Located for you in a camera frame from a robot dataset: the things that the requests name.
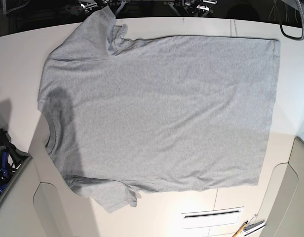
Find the grey T-shirt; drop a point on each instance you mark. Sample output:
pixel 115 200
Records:
pixel 173 114

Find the wooden handled tool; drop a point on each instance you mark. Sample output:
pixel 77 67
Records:
pixel 240 229

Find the blue black equipment pile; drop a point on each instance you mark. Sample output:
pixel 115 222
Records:
pixel 11 159

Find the white vent plate with slot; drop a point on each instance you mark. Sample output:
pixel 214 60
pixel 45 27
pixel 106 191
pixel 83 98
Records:
pixel 208 219

